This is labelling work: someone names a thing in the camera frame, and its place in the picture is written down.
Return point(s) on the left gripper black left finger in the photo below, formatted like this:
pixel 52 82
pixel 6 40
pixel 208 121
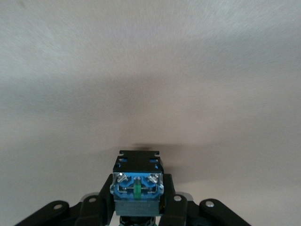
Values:
pixel 94 212

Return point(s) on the green push button switch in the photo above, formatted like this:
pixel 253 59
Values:
pixel 136 164

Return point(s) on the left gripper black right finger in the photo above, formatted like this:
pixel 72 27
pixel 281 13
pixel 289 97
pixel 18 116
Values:
pixel 178 212

